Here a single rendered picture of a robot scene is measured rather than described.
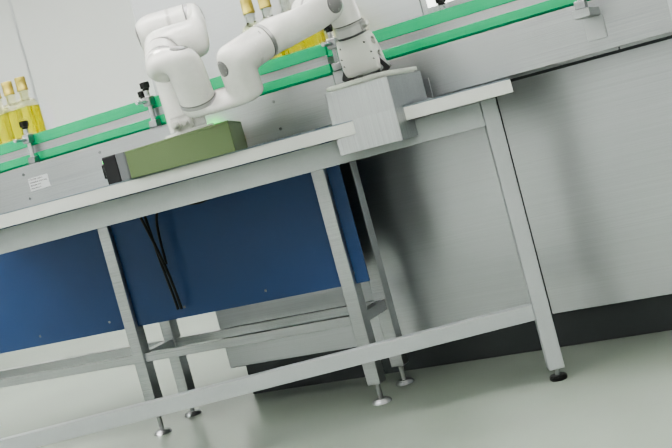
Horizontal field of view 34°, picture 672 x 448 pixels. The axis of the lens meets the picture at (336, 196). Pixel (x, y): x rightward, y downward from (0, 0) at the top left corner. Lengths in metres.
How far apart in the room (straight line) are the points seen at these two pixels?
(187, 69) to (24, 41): 5.26
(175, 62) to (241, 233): 0.74
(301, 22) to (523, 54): 0.58
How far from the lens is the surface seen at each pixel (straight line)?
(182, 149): 2.71
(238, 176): 2.75
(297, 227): 3.02
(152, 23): 2.81
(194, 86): 2.54
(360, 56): 2.73
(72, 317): 3.52
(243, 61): 2.52
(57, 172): 3.42
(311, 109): 2.93
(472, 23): 2.87
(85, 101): 7.47
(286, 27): 2.58
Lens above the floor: 0.71
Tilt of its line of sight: 3 degrees down
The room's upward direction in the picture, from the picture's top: 15 degrees counter-clockwise
